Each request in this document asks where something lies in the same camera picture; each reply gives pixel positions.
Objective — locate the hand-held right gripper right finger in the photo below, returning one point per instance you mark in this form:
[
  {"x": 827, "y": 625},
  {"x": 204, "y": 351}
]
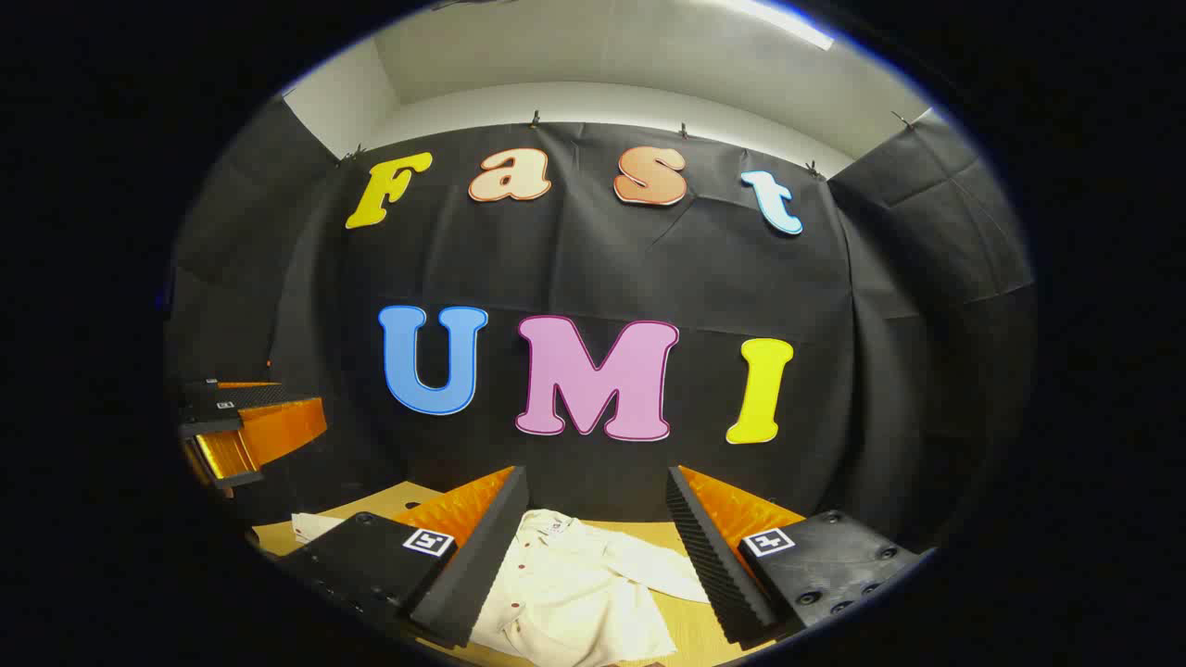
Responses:
[{"x": 713, "y": 565}]

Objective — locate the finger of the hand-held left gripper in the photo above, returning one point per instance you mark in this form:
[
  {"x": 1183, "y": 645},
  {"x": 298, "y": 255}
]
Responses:
[
  {"x": 273, "y": 396},
  {"x": 278, "y": 431}
]

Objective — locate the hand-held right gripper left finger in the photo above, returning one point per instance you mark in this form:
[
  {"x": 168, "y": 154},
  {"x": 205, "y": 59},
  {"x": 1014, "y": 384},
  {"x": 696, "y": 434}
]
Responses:
[{"x": 482, "y": 556}]

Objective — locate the cream button shirt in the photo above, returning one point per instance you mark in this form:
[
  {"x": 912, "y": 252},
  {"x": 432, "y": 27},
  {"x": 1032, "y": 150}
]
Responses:
[{"x": 574, "y": 593}]

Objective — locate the black backdrop cloth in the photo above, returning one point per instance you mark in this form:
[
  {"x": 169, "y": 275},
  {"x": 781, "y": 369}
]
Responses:
[{"x": 602, "y": 269}]

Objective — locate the row of backdrop clips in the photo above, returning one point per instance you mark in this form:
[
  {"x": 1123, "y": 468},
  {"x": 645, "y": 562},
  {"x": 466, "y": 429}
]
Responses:
[{"x": 535, "y": 119}]

